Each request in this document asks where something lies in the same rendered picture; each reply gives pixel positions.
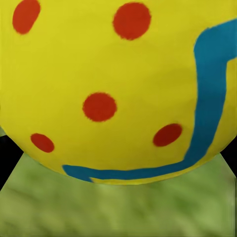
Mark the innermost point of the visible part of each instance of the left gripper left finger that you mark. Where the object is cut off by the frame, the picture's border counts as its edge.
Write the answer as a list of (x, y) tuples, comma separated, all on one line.
[(10, 154)]

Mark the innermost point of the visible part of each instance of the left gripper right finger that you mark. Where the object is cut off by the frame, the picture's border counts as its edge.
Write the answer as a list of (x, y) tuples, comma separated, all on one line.
[(230, 155)]

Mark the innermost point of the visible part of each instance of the easter egg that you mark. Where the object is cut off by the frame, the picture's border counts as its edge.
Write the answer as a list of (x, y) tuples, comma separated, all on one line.
[(119, 92)]

